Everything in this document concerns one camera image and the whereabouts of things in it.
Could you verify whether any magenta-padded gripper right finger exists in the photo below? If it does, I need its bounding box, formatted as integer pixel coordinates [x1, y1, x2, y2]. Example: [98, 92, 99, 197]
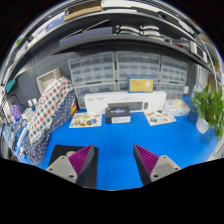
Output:
[133, 143, 182, 186]

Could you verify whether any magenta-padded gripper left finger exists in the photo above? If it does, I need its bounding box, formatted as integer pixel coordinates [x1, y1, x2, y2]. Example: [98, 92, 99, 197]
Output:
[45, 143, 95, 186]

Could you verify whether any black mouse pad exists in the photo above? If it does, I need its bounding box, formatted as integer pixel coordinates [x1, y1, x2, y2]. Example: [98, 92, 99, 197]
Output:
[48, 144, 99, 189]

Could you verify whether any colourful sticker sheet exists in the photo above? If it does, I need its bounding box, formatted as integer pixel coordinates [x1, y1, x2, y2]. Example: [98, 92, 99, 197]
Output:
[143, 109, 178, 127]
[68, 112, 103, 129]

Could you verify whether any checkered patterned cloth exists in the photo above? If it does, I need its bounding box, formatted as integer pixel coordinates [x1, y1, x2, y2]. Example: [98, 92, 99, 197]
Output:
[23, 76, 78, 166]

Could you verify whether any white and blue box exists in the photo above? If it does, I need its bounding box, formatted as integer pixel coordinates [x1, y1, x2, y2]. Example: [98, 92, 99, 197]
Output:
[163, 98, 191, 118]

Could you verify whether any small black box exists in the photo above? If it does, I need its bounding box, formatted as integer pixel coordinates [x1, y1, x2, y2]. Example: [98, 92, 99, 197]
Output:
[104, 105, 132, 125]

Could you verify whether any green plant in white pot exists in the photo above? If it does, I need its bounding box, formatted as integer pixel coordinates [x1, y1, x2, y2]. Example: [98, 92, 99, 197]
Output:
[191, 84, 224, 141]

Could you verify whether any long white keyboard box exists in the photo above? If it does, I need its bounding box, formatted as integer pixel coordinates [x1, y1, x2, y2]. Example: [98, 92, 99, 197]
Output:
[83, 90, 168, 116]

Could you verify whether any yellow box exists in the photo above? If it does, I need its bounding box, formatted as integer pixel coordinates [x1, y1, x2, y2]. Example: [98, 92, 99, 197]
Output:
[127, 75, 155, 94]

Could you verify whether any beige woven basket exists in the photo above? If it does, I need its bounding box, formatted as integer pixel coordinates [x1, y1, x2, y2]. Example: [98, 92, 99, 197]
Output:
[35, 67, 63, 95]

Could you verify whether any dark shelf unit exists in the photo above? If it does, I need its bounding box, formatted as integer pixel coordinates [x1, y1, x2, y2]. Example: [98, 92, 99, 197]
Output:
[0, 0, 218, 74]

